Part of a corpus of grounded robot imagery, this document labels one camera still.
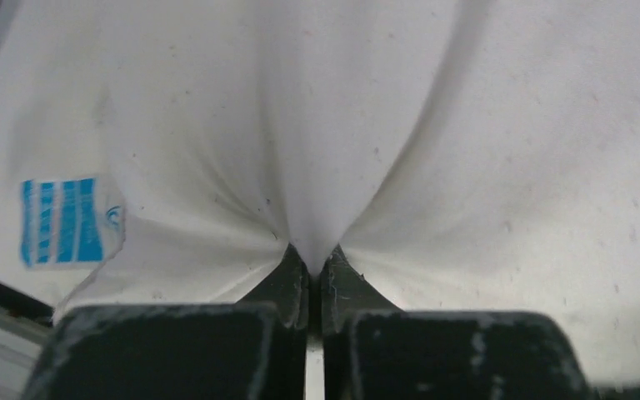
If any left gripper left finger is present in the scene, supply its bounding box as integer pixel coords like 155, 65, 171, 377
22, 247, 308, 399

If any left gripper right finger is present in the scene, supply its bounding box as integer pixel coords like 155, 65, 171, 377
319, 248, 594, 399

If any white pillow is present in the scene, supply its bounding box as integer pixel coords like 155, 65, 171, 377
0, 1, 640, 385

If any blue white pillow label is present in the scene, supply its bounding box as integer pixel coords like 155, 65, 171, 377
18, 175, 126, 271

